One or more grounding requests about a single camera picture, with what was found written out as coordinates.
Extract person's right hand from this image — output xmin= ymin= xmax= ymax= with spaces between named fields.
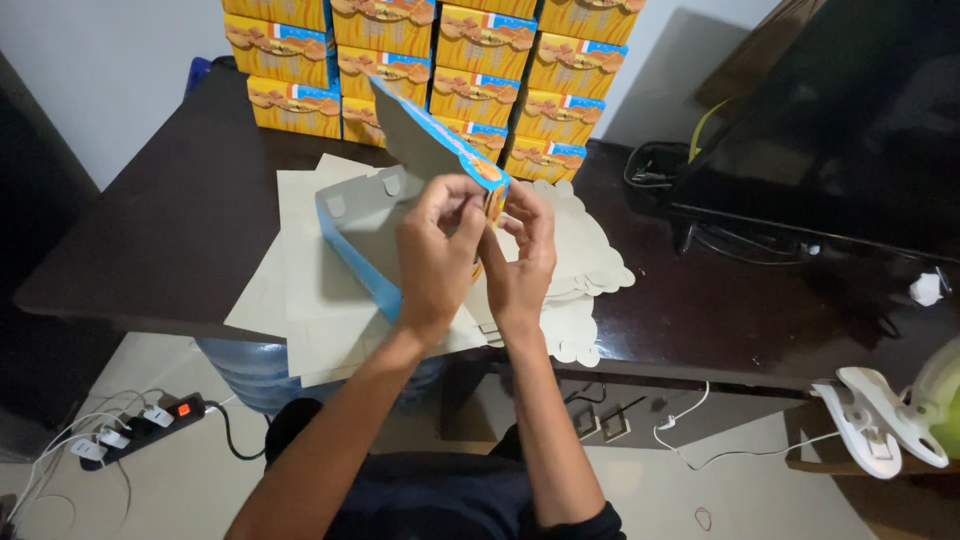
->
xmin=478 ymin=180 xmax=558 ymax=335

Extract person's left hand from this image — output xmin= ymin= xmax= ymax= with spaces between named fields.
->
xmin=395 ymin=174 xmax=489 ymax=340

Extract blue orange cardboard box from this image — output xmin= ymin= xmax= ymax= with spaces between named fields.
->
xmin=315 ymin=75 xmax=513 ymax=325

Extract pile of flat cardboard blanks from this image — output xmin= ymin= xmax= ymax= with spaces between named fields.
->
xmin=223 ymin=153 xmax=637 ymax=389

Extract stack of yellow printed boxes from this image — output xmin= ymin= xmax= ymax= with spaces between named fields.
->
xmin=222 ymin=0 xmax=648 ymax=186

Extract blue water gallon bottle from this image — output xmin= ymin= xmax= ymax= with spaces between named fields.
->
xmin=195 ymin=336 xmax=451 ymax=418

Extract person's dark clothing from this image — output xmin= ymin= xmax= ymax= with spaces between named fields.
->
xmin=263 ymin=396 xmax=628 ymax=540

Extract blue plastic object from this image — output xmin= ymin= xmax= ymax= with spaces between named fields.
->
xmin=183 ymin=56 xmax=213 ymax=100

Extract black power strip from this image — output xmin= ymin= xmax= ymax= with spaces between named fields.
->
xmin=79 ymin=394 xmax=208 ymax=473

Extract black flat television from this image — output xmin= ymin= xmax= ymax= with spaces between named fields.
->
xmin=669 ymin=0 xmax=960 ymax=265

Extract white green clip fan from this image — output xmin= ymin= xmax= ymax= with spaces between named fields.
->
xmin=809 ymin=336 xmax=960 ymax=481

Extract white crumpled tissue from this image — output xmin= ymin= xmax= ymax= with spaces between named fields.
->
xmin=908 ymin=271 xmax=945 ymax=308

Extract black cable bundle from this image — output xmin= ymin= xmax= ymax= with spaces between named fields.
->
xmin=623 ymin=140 xmax=696 ymax=220

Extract yellow cable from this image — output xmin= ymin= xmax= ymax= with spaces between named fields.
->
xmin=687 ymin=97 xmax=733 ymax=163

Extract black power strip cable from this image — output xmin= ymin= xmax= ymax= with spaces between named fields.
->
xmin=203 ymin=400 xmax=269 ymax=462

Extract long white cable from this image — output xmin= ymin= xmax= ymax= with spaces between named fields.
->
xmin=651 ymin=380 xmax=846 ymax=473

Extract white charger cables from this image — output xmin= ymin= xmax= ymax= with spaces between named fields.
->
xmin=3 ymin=388 xmax=168 ymax=528

